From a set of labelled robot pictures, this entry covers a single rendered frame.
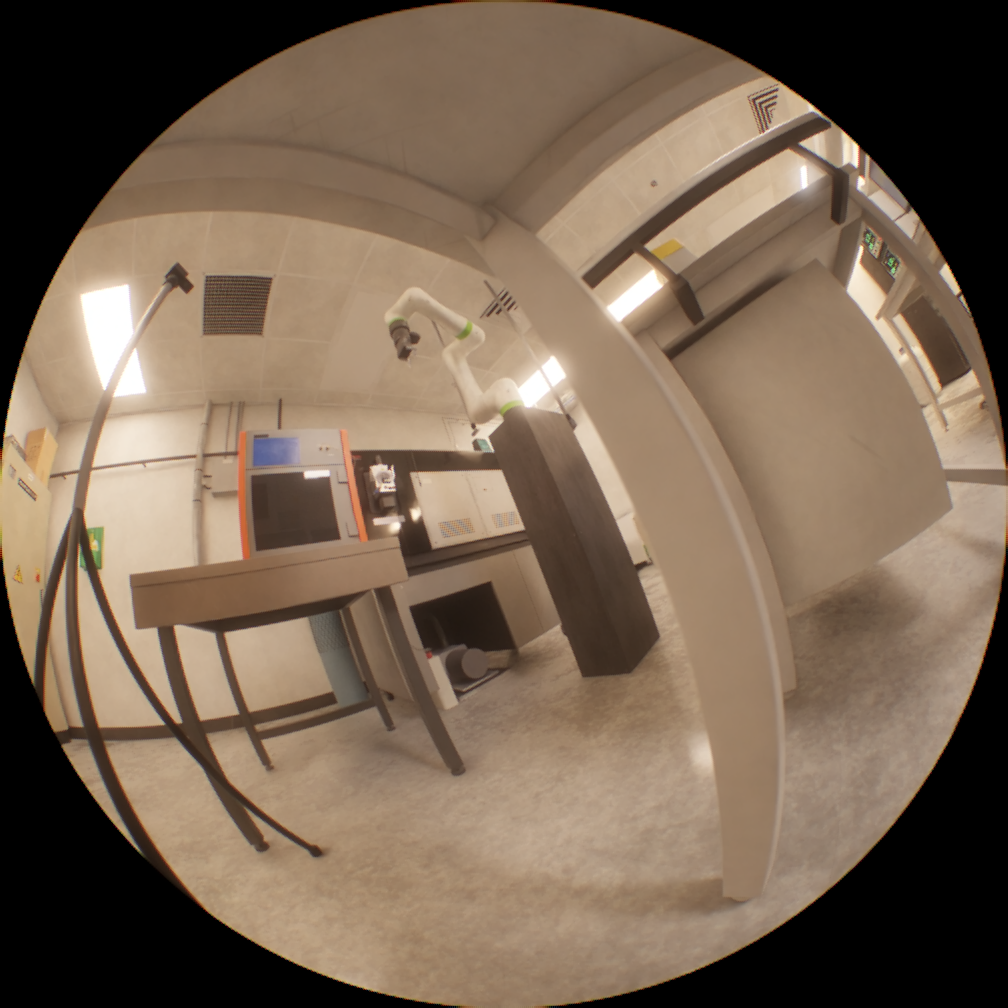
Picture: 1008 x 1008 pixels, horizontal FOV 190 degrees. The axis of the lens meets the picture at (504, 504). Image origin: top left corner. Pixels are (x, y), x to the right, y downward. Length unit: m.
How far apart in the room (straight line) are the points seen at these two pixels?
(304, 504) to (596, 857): 1.02
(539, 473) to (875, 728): 1.26
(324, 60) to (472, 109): 0.16
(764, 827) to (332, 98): 0.69
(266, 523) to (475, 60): 0.94
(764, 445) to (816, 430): 0.13
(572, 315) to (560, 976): 0.68
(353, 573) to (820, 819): 1.00
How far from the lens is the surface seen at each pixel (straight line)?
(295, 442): 1.01
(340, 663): 2.19
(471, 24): 0.40
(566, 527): 1.13
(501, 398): 1.43
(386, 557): 0.80
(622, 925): 0.54
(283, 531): 0.87
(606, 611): 1.14
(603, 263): 0.67
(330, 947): 0.70
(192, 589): 0.78
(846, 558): 0.78
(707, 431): 0.63
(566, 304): 0.23
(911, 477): 0.83
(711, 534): 0.17
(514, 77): 0.40
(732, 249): 0.74
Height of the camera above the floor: 0.50
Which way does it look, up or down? 14 degrees up
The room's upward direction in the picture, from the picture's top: 21 degrees counter-clockwise
